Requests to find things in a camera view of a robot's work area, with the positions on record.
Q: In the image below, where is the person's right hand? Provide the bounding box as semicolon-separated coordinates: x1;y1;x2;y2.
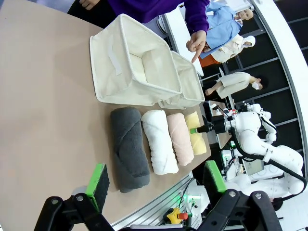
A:
79;0;97;11

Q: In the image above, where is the person's left hand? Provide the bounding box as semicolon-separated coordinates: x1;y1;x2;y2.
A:
186;30;207;64

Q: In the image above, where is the person's left forearm purple sleeve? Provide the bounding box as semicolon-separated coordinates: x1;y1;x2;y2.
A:
185;0;210;34

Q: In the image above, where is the dark grey rolled towel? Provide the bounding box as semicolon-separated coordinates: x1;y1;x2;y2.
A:
110;106;151;193

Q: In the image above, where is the white box with green light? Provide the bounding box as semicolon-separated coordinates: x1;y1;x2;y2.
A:
221;150;232;167

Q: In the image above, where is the yellow emergency stop button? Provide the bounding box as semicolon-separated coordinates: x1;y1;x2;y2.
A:
163;207;193;224

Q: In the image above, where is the figure in blue coat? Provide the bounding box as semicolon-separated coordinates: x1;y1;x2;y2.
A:
201;1;255;58

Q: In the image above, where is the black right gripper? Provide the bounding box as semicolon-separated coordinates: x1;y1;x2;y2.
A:
190;117;228;134

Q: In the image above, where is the pink towel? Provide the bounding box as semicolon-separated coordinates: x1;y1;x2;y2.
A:
166;113;194;167

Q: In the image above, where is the person in cream jacket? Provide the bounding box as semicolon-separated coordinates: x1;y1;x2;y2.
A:
199;35;256;68

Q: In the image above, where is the aluminium rail mounting plate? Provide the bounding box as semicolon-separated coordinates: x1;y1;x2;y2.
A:
110;172;207;231

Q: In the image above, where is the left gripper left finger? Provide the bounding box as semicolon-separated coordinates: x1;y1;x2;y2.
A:
33;163;114;231

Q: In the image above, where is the white curved structural beam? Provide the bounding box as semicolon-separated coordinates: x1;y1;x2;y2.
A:
250;0;308;179

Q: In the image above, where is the small cream fabric basket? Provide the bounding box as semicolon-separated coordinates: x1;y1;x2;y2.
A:
157;50;205;110

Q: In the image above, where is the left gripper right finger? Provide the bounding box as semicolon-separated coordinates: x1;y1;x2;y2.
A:
197;160;282;231

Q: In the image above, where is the small grey monitor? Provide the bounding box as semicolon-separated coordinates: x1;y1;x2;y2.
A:
242;158;265;177

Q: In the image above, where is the white background table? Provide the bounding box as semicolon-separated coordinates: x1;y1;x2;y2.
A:
165;0;204;77

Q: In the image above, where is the brown background table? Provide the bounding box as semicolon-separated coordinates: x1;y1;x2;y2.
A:
208;100;233;150

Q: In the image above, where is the white towel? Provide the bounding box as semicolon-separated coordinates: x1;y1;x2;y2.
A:
141;110;180;175

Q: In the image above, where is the yellow towel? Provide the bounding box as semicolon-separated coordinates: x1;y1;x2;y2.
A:
184;111;207;156

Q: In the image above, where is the person in purple sweater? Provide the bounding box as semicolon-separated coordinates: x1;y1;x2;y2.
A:
67;0;210;34

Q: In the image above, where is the person in beige coat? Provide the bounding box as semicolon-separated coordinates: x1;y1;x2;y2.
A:
205;71;262;99

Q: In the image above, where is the large cream fabric basket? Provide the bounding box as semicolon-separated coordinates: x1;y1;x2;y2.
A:
89;13;183;106

